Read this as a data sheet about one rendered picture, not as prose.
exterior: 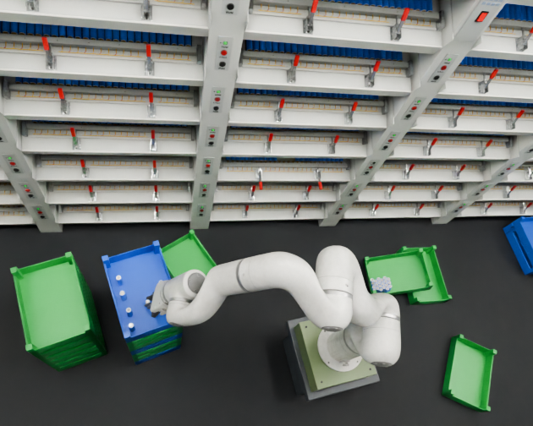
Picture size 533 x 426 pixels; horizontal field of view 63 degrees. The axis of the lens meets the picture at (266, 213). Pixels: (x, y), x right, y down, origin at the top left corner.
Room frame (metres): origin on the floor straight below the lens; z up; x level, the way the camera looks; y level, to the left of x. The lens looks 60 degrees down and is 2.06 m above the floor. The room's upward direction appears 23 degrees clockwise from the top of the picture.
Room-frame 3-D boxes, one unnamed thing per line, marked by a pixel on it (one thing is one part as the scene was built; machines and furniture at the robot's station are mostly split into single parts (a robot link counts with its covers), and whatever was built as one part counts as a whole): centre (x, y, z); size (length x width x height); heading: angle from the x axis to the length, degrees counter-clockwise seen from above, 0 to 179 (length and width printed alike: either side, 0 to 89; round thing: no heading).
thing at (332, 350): (0.54, -0.48, 0.46); 0.19 x 0.19 x 0.18
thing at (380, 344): (0.51, -0.49, 0.67); 0.19 x 0.12 x 0.24; 14
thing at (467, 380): (0.77, -1.22, 0.04); 0.30 x 0.20 x 0.08; 178
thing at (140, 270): (0.40, 0.29, 0.52); 0.30 x 0.20 x 0.08; 43
